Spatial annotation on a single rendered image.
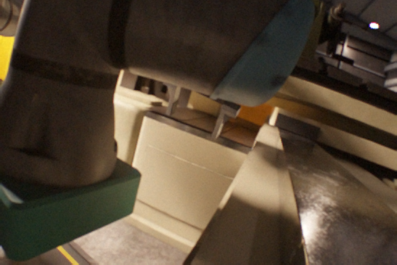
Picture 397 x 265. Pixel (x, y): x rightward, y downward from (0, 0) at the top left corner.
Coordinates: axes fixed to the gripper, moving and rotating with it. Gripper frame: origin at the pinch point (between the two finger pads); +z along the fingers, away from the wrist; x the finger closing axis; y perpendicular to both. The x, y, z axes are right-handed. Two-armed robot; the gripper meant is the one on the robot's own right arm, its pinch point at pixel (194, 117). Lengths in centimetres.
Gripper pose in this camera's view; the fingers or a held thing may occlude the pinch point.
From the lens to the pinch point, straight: 63.3
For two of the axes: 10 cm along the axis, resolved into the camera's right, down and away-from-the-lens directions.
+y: -4.6, 4.0, -7.9
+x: 8.5, 4.4, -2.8
